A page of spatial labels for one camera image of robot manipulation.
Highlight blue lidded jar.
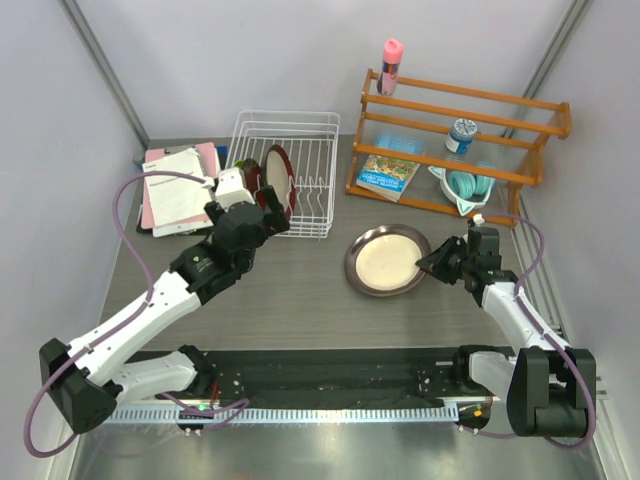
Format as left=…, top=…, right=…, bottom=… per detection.
left=445, top=118, right=478, bottom=154

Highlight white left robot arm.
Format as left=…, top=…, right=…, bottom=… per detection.
left=39, top=168, right=290, bottom=434

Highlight white manual booklet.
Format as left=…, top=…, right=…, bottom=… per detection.
left=142, top=151, right=213, bottom=226

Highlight clear blue plastic box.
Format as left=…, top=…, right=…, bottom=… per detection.
left=375, top=132, right=423, bottom=155

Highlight dark blue notebook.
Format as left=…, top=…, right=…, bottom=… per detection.
left=216, top=145, right=228, bottom=171

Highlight dark red patterned plate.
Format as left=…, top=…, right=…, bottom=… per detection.
left=239, top=158, right=261, bottom=194

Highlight pink capped bottle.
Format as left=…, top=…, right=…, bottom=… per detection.
left=377, top=38, right=404, bottom=96

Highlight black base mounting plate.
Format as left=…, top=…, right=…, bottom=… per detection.
left=153, top=348, right=501, bottom=409

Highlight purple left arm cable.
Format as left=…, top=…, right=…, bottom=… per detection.
left=22, top=170, right=251, bottom=457

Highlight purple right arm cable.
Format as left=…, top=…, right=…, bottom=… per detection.
left=457, top=213, right=599, bottom=447

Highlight dark red cream plate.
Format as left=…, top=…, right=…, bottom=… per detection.
left=261, top=144, right=296, bottom=219

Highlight pink clipboard folder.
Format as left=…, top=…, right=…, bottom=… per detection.
left=138, top=142, right=219, bottom=238

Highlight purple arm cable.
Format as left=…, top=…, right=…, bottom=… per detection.
left=457, top=213, right=599, bottom=447
left=22, top=170, right=251, bottom=457

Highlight white wire dish rack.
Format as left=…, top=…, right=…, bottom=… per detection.
left=225, top=110, right=340, bottom=239

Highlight orange wooden shelf rack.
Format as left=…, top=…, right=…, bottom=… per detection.
left=346, top=70, right=572, bottom=226

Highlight teal cat ear headphones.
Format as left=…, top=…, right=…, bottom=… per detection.
left=428, top=166, right=495, bottom=216

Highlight brown rimmed cream plate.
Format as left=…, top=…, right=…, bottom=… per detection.
left=343, top=224, right=432, bottom=298

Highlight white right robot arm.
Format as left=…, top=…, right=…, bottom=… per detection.
left=416, top=215, right=597, bottom=450

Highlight white slotted cable duct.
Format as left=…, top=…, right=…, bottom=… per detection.
left=105, top=403, right=459, bottom=427

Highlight blue paperback book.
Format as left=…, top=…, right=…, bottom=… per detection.
left=356, top=154, right=420, bottom=202

